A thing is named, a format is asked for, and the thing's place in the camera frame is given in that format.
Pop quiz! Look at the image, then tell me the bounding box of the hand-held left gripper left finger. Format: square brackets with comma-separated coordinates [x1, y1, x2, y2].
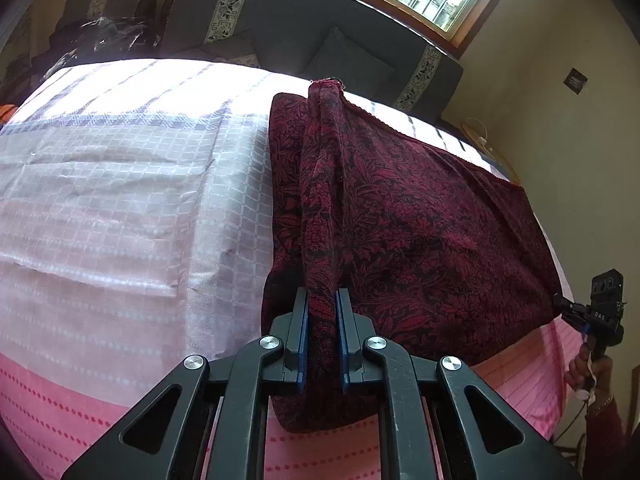
[60, 287, 311, 480]

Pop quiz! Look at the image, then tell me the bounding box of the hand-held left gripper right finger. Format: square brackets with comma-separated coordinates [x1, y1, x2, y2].
[336, 287, 583, 480]

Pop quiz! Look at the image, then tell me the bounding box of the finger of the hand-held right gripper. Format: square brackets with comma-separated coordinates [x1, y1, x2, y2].
[552, 293, 592, 335]

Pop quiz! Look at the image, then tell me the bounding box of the maroon floral knit sweater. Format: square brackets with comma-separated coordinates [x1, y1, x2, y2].
[261, 77, 562, 434]

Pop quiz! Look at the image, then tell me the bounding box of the person's right forearm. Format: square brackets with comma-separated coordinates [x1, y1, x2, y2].
[582, 394, 632, 463]

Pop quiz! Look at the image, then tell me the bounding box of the person's right hand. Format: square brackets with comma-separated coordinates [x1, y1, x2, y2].
[565, 342, 615, 407]

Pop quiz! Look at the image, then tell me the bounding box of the pink checked bedspread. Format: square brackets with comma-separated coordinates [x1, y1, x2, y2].
[0, 58, 579, 480]

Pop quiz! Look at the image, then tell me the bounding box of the large grey cushion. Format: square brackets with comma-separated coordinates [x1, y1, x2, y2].
[305, 26, 397, 84]

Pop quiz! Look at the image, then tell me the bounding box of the grey sofa with patterned strips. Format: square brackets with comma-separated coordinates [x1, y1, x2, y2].
[167, 0, 464, 117]

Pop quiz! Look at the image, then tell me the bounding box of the dark plastic bag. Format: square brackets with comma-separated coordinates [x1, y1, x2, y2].
[54, 15, 162, 62]

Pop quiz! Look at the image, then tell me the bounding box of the grey cushioned armchair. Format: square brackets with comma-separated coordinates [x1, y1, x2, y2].
[50, 0, 162, 62]

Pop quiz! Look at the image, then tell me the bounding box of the white charger cable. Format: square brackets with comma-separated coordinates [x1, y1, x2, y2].
[462, 117, 494, 147]

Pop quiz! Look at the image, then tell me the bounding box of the dark wall plate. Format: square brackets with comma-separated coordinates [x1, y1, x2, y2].
[563, 67, 587, 96]

